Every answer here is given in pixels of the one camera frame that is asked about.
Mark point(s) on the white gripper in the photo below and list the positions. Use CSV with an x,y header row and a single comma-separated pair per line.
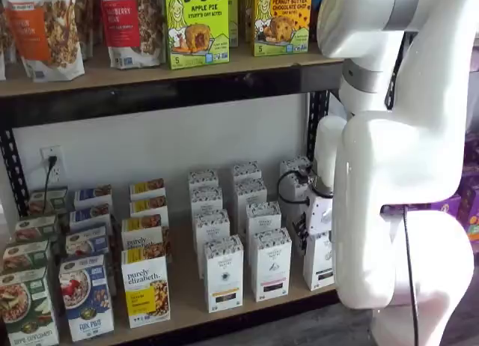
x,y
320,215

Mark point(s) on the white box green strip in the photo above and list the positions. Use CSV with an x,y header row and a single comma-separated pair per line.
x,y
299,192
289,164
299,248
318,263

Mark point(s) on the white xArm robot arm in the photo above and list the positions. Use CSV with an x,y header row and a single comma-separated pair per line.
x,y
396,166

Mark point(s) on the white box pink strip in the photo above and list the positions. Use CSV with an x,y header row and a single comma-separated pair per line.
x,y
250,192
271,265
246,170
263,218

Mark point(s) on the white box yellow strip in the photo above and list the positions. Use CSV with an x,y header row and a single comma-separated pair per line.
x,y
224,275
203,178
211,226
206,200

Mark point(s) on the wooden shelf board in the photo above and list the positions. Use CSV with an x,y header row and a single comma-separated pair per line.
x,y
183,286
112,76

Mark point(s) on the yellow label granola box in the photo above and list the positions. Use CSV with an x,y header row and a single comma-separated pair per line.
x,y
142,233
147,188
149,207
146,293

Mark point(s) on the yellow Bobo's peanut butter box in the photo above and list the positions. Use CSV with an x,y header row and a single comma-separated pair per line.
x,y
282,20
247,12

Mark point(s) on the blue flax oatmeal box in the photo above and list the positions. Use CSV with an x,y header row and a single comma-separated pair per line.
x,y
93,195
86,243
90,215
86,301

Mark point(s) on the green Bobo's apple pie box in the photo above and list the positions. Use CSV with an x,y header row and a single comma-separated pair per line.
x,y
233,16
196,27

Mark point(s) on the green oatmeal box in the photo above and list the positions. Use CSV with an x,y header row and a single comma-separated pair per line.
x,y
26,308
24,256
35,228
56,200

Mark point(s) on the red label granola bag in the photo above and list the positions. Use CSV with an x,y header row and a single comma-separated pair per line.
x,y
131,27

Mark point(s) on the white granola bag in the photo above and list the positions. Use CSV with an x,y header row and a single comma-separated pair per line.
x,y
4,54
87,20

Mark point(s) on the orange label granola bag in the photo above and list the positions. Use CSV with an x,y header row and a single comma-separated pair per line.
x,y
45,27

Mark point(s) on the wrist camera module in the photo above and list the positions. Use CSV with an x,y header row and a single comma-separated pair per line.
x,y
305,175

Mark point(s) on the black metal shelf frame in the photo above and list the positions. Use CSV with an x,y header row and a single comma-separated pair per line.
x,y
149,99

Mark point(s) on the white wall outlet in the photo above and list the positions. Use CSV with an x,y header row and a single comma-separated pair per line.
x,y
56,153

